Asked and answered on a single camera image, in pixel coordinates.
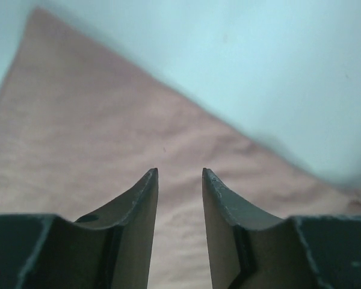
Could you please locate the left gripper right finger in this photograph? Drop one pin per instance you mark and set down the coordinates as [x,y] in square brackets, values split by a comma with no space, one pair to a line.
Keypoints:
[251,248]

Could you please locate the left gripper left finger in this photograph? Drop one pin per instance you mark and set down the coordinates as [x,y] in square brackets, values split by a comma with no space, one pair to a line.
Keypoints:
[109,247]

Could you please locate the pink t shirt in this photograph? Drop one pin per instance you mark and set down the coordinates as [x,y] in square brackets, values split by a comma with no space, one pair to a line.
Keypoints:
[79,125]

